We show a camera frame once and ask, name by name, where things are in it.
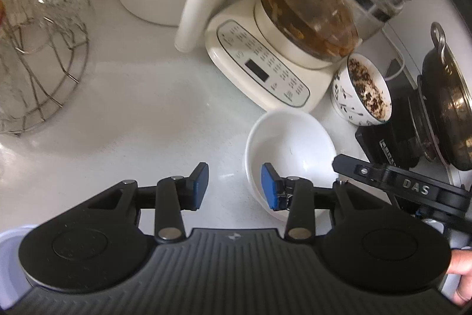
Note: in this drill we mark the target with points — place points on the black stove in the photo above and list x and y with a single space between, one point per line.
391 141

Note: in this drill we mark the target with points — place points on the white plastic bowl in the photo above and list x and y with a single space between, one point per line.
11 263

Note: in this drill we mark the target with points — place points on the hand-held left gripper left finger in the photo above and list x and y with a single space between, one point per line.
201 186

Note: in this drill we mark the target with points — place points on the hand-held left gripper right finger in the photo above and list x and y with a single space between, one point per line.
268 189

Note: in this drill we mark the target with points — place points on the black wok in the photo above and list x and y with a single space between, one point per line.
448 104

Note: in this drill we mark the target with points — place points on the person's right hand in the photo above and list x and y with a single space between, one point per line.
462 274

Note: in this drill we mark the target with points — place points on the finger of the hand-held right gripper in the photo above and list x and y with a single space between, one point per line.
354 169

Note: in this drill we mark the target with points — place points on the white ceramic bowl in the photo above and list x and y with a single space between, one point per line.
291 145

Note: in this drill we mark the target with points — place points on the glass health kettle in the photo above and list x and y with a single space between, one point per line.
295 23

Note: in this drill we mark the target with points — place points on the patterned bowl with tea leaves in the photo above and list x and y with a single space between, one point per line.
363 93

